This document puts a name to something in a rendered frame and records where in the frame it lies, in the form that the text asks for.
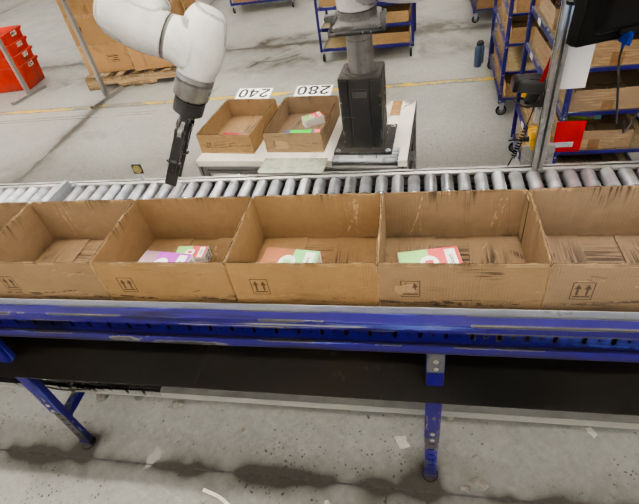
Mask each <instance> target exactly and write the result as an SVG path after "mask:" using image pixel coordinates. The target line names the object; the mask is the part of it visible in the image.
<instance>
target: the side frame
mask: <svg viewBox="0 0 639 504"><path fill-rule="evenodd" d="M15 320H17V321H18V322H19V324H18V323H17V322H16V321H15ZM32 320H34V321H35V322H36V323H37V324H35V323H34V322H33V321H32ZM0 321H1V322H2V323H0V336H8V337H32V338H56V339H80V340H104V341H128V342H153V343H177V344H201V345H225V346H249V347H273V348H297V349H322V350H346V351H370V352H394V353H418V354H442V355H467V356H491V357H515V358H539V359H563V360H587V361H611V362H636V363H639V320H612V319H572V318H533V317H493V316H453V315H413V314H373V313H333V312H293V311H253V310H213V309H173V308H134V307H94V306H54V305H14V304H0ZM25 321H26V322H25ZM51 321H53V322H54V324H55V325H53V324H52V322H51ZM69 321H71V322H72V324H73V325H74V326H73V325H71V324H70V323H69ZM61 322H62V323H61ZM88 322H90V323H91V325H92V326H90V325H89V323H88ZM98 323H99V324H98ZM107 323H110V325H111V326H112V327H110V326H109V325H108V324H107ZM126 323H129V325H130V326H131V328H130V327H128V325H127V324H126ZM118 324H119V325H118ZM146 324H149V325H150V327H151V328H148V326H147V325H146ZM166 324H167V325H169V326H170V327H171V329H169V328H168V327H167V325H166ZM157 325H158V326H157ZM187 325H190V327H191V329H192V330H190V329H189V328H188V326H187ZM178 326H179V327H178ZM208 326H211V327H212V329H213V330H210V329H209V327H208ZM200 327H201V328H200ZM220 327H221V328H220ZM230 327H233V329H234V331H231V329H230ZM251 327H255V330H256V332H253V330H252V328H251ZM242 328H243V329H242ZM274 328H277V329H278V333H276V332H275V330H274ZM264 329H266V330H264ZM297 329H300V330H301V333H298V332H297ZM320 329H321V330H324V334H321V332H320ZM344 330H348V335H345V334H344ZM333 331H335V332H333ZM368 331H372V336H369V335H368ZM357 332H359V333H357ZM393 332H397V337H394V336H393ZM382 333H383V334H382ZM418 333H423V335H422V337H421V338H419V337H418ZM407 334H408V335H407ZM444 334H448V338H447V339H445V338H444ZM471 334H474V335H475V338H474V339H470V336H471ZM459 335H460V336H459ZM498 335H502V339H501V340H497V337H498ZM485 336H487V337H485ZM526 336H530V338H529V341H525V337H526ZM513 337H515V338H513ZM554 337H558V340H557V342H553V339H554ZM540 338H543V339H540ZM583 338H587V341H586V343H581V342H582V340H583ZM569 339H571V340H569ZM613 339H617V341H616V343H615V344H611V342H612V340H613ZM598 340H600V341H598ZM628 341H630V342H628Z"/></svg>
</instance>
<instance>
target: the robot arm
mask: <svg viewBox="0 0 639 504"><path fill-rule="evenodd" d="M421 1H424V0H335V2H336V8H337V11H335V12H333V13H330V14H327V15H324V23H335V25H334V26H333V27H332V30H333V32H340V31H345V30H355V29H365V28H379V27H380V26H381V24H380V21H379V18H380V13H381V12H382V8H381V7H379V6H377V2H387V3H417V2H421ZM170 11H171V5H170V3H169V1H168V0H94V3H93V15H94V19H95V22H96V23H97V24H98V26H99V27H100V28H101V29H102V31H103V32H104V33H105V34H106V35H108V36H109V37H111V38H112V39H114V40H115V41H117V42H119V43H121V44H123V45H125V46H127V47H129V48H131V49H134V50H136V51H139V52H141V53H144V54H147V55H151V56H156V57H159V58H162V59H164V60H166V61H168V62H170V63H172V64H173V65H175V66H176V67H177V70H176V76H175V81H174V86H173V92H174V94H175V97H174V102H173V110H174V111H175V112H176V113H178V114H179V115H180V116H179V119H177V121H176V128H175V129H174V137H173V142H172V147H171V152H170V157H169V159H167V162H168V163H169V164H168V169H167V174H166V179H165V184H168V185H171V186H175V187H176V185H177V181H178V177H181V176H182V172H183V167H184V163H185V158H186V154H189V151H187V149H188V148H189V141H190V137H191V133H192V129H193V126H194V124H195V119H199V118H202V117H203V114H204V110H205V106H206V103H208V101H209V100H210V95H211V93H212V89H213V86H214V81H215V78H216V76H217V74H218V72H219V71H220V68H221V65H222V62H223V58H224V54H225V48H226V40H227V20H226V18H225V16H224V15H223V13H222V12H220V11H219V10H218V9H216V8H214V7H212V6H210V5H207V4H204V3H201V2H195V3H193V4H192V5H191V6H190V7H189V8H188V9H187V10H186V11H185V14H184V16H180V15H176V14H174V13H171V12H170ZM184 153H185V154H184Z"/></svg>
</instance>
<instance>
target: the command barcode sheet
mask: <svg viewBox="0 0 639 504"><path fill-rule="evenodd" d="M595 45H596V44H592V45H587V46H583V47H578V48H575V47H571V46H569V48H568V53H567V57H566V62H565V67H564V71H563V76H562V81H561V86H560V89H572V88H585V85H586V81H587V77H588V73H589V69H590V65H591V61H592V57H593V53H594V49H595Z"/></svg>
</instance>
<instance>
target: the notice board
mask: <svg viewBox="0 0 639 504"><path fill-rule="evenodd" d="M60 2H61V4H62V6H63V8H64V10H65V12H66V15H67V17H68V19H69V21H70V23H71V25H72V28H73V30H74V32H75V34H76V36H77V39H78V41H79V43H80V45H81V47H82V49H83V52H84V54H85V56H86V58H87V60H88V62H89V65H90V67H91V69H92V71H93V73H94V75H95V78H96V80H97V82H98V84H99V86H100V89H101V91H102V93H103V95H104V97H102V98H101V99H99V100H98V101H96V102H95V103H93V104H92V105H90V108H91V109H95V108H96V107H98V106H99V105H101V104H102V103H104V102H105V101H106V100H108V99H109V98H111V97H112V96H114V95H115V94H117V93H118V92H120V91H121V90H123V89H124V88H123V86H119V87H117V88H116V89H114V90H113V91H111V92H110V93H108V91H107V89H106V86H105V84H104V82H103V80H102V78H101V75H100V73H99V71H98V69H97V66H96V64H95V62H94V60H93V58H92V55H91V53H90V51H89V49H88V47H87V44H86V42H85V40H84V38H83V35H82V33H81V31H80V29H79V27H78V24H77V22H76V20H75V18H74V16H73V13H72V11H71V9H70V7H69V4H68V2H67V0H60ZM0 49H1V51H2V53H3V55H4V56H5V58H6V60H7V62H8V63H9V65H10V67H11V69H12V70H13V72H14V74H15V75H16V77H17V79H18V81H19V82H20V84H21V86H22V88H23V89H24V91H25V93H26V94H25V95H23V96H21V97H20V98H18V99H16V100H14V101H13V102H11V104H12V105H16V104H18V103H20V102H22V101H23V100H25V99H27V98H29V97H30V96H32V95H34V94H35V93H37V92H39V91H41V90H42V89H44V88H46V87H47V86H46V84H43V85H41V86H39V87H37V88H35V89H34V90H32V91H30V90H29V88H28V86H27V84H26V83H25V81H24V79H23V77H22V76H21V74H20V72H19V70H18V69H17V67H16V65H15V63H14V61H13V60H12V58H11V56H10V54H9V53H8V51H7V49H6V47H5V46H4V44H3V42H2V40H1V38H0Z"/></svg>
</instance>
